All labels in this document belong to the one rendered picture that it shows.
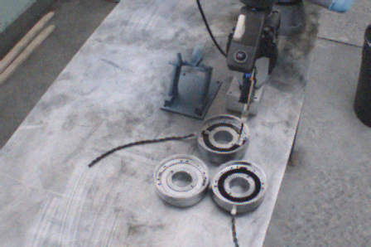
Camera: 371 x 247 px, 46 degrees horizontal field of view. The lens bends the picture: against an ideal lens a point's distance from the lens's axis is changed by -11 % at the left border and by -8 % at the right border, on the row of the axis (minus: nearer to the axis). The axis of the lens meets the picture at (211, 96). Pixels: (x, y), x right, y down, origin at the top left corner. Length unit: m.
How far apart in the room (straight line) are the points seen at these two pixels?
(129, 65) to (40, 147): 0.32
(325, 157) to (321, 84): 0.47
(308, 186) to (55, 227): 1.26
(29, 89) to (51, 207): 1.60
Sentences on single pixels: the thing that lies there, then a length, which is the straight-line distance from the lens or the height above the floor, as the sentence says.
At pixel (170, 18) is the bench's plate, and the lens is 1.34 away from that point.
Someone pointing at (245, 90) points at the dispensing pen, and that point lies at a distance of 0.91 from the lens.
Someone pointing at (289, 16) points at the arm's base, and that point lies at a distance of 1.27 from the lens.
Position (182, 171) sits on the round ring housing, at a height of 0.83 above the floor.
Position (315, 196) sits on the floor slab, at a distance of 1.92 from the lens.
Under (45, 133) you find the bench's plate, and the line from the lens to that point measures 1.07.
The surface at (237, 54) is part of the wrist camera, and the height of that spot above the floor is 1.06.
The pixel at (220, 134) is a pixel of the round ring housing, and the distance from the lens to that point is 0.99.
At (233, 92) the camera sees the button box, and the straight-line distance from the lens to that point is 1.03.
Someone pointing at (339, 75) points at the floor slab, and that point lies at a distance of 2.47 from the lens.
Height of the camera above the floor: 1.55
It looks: 43 degrees down
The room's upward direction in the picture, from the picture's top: straight up
